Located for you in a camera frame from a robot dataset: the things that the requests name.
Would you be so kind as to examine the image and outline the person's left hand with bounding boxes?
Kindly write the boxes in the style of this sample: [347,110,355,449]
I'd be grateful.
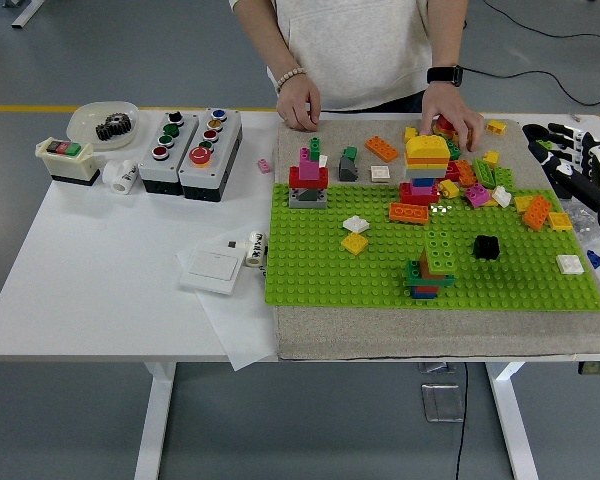
[419,82,485,153]

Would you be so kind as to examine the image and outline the person's right hand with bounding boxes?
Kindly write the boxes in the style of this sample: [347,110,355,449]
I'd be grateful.
[275,74,323,132]

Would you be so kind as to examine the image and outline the red yellow orange brick stack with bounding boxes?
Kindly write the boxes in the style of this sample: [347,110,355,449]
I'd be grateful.
[432,115,460,140]

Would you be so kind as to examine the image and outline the orange toy brick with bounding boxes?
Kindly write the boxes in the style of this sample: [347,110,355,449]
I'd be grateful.
[453,158,479,187]
[522,193,554,231]

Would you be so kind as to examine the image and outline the pink brick stack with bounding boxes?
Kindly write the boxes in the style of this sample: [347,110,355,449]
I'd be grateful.
[463,182,500,209]

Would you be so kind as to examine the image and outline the black brick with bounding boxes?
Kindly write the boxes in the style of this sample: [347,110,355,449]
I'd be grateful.
[473,234,500,261]

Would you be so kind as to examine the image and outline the long light green brick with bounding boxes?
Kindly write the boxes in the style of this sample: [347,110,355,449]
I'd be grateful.
[424,230,457,276]

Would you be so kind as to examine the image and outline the yellow orange red brick tower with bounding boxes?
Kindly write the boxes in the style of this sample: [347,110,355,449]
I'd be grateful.
[399,133,455,207]

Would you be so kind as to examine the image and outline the red pink grey brick tower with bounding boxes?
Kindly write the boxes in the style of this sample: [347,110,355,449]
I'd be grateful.
[288,136,330,210]

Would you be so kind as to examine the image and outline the flat orange brick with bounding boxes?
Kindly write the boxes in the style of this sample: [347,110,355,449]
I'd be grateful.
[364,135,400,162]

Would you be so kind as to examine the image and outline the thick orange brick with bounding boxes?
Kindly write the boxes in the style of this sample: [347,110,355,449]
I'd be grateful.
[389,202,430,227]

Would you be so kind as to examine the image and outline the green toy baseplate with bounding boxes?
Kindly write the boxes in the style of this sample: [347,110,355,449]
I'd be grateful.
[263,182,600,312]

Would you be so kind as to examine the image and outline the brown green blue brick stack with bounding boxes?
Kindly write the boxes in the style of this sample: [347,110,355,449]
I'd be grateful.
[405,248,456,300]

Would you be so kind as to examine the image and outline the black wristwatch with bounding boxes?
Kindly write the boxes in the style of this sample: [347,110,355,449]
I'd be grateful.
[426,64,465,87]

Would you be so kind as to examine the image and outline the clear plastic bag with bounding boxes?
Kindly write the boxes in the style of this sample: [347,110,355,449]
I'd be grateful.
[562,199,600,236]

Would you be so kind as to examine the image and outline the person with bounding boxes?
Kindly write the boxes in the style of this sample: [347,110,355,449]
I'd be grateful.
[228,0,470,113]

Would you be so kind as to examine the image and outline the grey emergency-stop control box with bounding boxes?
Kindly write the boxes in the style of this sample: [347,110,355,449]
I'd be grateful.
[178,107,244,203]

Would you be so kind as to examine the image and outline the white printed cylinder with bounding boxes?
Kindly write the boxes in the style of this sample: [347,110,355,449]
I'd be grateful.
[243,229,267,268]

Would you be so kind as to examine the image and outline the grey four-button control box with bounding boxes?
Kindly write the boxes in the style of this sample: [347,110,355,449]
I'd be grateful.
[138,110,201,196]

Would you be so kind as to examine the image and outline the black metal gear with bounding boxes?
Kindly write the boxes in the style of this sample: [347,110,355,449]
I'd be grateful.
[95,113,134,142]

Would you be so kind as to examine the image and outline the white pipe tee fitting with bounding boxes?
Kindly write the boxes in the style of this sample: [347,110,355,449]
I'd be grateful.
[102,159,140,194]

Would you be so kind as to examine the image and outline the translucent white bowl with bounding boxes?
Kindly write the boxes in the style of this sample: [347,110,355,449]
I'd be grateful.
[67,101,141,151]

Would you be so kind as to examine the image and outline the grey-brown mat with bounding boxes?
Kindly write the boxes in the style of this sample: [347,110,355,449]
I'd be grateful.
[275,118,600,361]

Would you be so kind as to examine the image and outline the white paper sheet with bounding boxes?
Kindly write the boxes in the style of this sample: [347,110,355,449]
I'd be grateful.
[175,232,281,372]

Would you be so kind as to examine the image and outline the white table leg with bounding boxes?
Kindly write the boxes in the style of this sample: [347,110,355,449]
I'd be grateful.
[133,360,177,480]
[484,360,539,480]

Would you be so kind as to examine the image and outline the white desk leg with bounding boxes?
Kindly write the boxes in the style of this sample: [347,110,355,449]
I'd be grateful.
[2,0,47,30]

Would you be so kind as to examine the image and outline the metal floor socket box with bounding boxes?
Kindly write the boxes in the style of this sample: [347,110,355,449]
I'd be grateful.
[420,382,465,424]

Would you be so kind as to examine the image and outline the beaded bracelet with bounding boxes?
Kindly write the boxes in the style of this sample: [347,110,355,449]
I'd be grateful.
[274,67,307,94]

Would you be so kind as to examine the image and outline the black floor cable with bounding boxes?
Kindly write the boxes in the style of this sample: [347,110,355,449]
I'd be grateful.
[482,0,600,40]
[462,64,600,107]

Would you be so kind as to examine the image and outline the white wall switch plate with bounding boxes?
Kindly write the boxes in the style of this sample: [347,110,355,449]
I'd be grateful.
[179,247,242,296]

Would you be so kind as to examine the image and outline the cream red-green switch box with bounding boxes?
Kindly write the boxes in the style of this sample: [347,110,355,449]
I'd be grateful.
[34,137,102,188]

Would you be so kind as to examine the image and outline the thin black hanging cable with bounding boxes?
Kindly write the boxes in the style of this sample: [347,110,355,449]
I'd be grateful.
[454,362,469,480]

